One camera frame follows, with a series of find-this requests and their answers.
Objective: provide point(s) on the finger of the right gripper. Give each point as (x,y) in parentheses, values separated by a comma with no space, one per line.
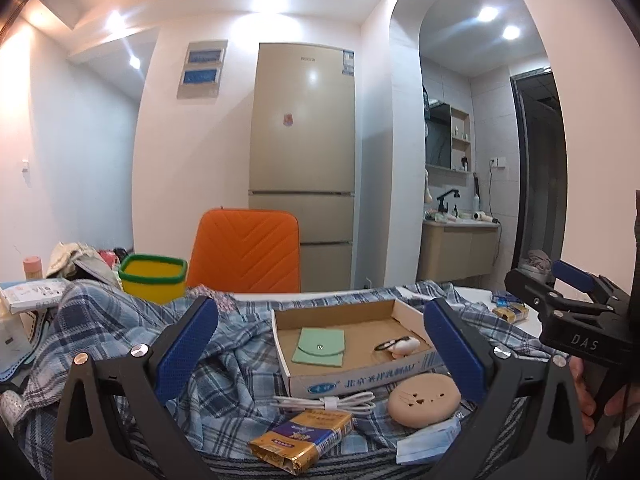
(537,295)
(599,288)

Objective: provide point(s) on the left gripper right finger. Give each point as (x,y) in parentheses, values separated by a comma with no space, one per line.
(528,406)

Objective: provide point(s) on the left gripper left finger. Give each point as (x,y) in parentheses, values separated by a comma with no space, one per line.
(90,439)

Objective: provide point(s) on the light blue tissue pack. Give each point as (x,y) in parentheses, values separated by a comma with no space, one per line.
(428,444)

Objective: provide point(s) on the beige round cushion pad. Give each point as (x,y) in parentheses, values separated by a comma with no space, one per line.
(423,400)

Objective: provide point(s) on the right hand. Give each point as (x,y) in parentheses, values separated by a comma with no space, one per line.
(617,397)

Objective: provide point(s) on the gold cigarette pack on table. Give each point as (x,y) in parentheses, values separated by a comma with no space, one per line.
(511,313)

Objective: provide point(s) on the dark blue box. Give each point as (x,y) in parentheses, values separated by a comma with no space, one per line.
(504,300)

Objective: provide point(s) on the white hair dryer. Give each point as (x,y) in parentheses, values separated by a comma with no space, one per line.
(481,216)

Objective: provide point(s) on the bathroom vanity cabinet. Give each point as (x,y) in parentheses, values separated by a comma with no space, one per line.
(455,251)

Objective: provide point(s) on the blue plaid cloth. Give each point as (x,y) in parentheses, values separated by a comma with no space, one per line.
(227,401)

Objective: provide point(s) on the white book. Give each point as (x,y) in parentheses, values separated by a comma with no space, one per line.
(34,295)

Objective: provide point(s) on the yellow green-rimmed basket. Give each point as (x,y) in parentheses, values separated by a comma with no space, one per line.
(154,278)

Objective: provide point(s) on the white black small brush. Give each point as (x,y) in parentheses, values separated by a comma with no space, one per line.
(399,348)

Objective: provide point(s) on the pile of clothes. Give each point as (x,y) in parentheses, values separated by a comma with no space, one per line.
(76,261)

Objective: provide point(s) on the pink bottle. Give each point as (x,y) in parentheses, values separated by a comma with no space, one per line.
(32,267)

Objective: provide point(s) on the gold blue cigarette pack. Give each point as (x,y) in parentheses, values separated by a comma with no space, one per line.
(301,441)

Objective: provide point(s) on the mirror cabinet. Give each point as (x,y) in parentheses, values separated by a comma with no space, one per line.
(448,140)

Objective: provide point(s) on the orange chair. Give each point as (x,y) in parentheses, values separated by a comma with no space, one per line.
(247,251)

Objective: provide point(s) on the cardboard tray box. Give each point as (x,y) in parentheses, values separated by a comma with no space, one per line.
(365,326)

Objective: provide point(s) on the green pouch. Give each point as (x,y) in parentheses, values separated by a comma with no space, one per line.
(320,346)

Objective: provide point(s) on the beige refrigerator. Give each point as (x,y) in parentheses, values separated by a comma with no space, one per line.
(303,154)

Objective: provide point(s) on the wall electrical panel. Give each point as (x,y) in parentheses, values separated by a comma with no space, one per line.
(202,69)

